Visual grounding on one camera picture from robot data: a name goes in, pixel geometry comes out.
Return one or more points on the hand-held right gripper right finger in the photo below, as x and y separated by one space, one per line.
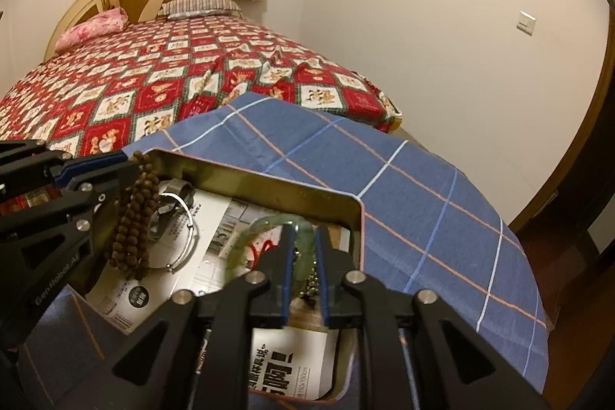
323 280

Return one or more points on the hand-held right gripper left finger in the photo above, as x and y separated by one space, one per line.
287 275

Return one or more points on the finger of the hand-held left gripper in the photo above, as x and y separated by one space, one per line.
29 165
110 182

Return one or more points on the green jade bangle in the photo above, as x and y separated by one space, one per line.
303 256

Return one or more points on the wide silver bangle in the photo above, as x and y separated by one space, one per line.
175 188

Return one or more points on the pink rectangular tin box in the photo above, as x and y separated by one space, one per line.
288 194

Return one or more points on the thin silver bangle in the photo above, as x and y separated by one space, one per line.
193 227

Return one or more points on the white printed booklet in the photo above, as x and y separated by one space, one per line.
216 237

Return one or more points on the blue plaid tablecloth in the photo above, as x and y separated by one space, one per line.
408 218

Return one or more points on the red printed bedsheet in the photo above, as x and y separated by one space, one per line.
144 69

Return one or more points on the pink floral pillow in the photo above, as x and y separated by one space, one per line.
91 28

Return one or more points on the striped pillow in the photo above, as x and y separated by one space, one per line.
202 5

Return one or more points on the brown wooden door frame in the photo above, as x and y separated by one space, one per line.
584 146

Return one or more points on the white wall switch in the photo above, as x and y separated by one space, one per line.
526 23

